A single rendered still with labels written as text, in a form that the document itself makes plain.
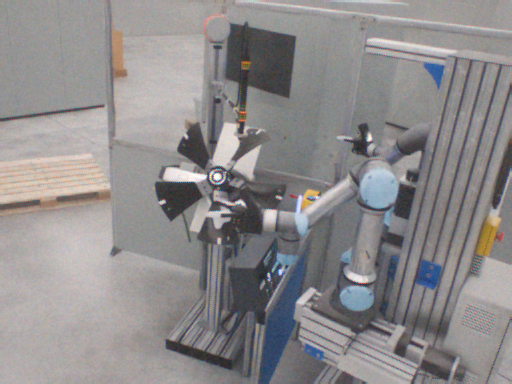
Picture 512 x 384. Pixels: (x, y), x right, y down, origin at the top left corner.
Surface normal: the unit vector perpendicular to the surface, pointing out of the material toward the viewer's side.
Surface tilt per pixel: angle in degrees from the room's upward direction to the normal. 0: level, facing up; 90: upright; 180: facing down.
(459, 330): 90
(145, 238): 90
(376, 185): 82
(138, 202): 90
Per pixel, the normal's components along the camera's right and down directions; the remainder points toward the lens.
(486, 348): -0.54, 0.31
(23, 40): 0.71, 0.35
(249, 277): -0.33, 0.37
